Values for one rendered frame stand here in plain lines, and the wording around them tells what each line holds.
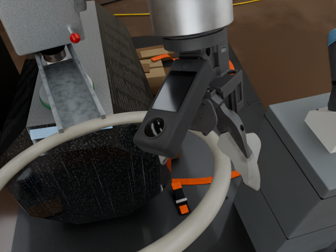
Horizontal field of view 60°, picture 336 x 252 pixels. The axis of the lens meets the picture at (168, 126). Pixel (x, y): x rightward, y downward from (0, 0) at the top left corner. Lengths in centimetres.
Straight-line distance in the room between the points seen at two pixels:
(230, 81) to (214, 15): 9
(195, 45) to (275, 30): 317
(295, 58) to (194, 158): 156
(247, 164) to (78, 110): 59
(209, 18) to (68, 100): 66
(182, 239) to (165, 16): 28
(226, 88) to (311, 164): 78
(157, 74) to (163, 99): 203
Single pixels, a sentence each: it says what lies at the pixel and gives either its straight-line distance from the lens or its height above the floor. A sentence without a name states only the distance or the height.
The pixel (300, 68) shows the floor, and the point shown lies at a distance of 300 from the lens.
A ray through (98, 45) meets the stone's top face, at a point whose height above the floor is 83.
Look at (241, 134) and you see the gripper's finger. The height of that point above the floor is 142.
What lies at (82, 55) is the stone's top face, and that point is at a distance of 152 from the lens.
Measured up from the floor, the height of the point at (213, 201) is 127.
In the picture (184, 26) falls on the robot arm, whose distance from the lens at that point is 30.
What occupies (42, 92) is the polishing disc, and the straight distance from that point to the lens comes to 128.
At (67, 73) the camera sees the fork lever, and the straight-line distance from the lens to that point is 101.
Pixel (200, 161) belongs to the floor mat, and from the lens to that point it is 202.
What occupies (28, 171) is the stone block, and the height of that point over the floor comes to 66.
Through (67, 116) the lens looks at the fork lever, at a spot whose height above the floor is 108.
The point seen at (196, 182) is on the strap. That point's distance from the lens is 192.
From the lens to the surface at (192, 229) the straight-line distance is 42.
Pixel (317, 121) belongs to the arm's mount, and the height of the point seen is 90.
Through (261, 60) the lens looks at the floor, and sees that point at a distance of 296.
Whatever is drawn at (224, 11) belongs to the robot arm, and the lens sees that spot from 32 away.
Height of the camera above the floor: 167
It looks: 49 degrees down
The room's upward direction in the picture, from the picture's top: straight up
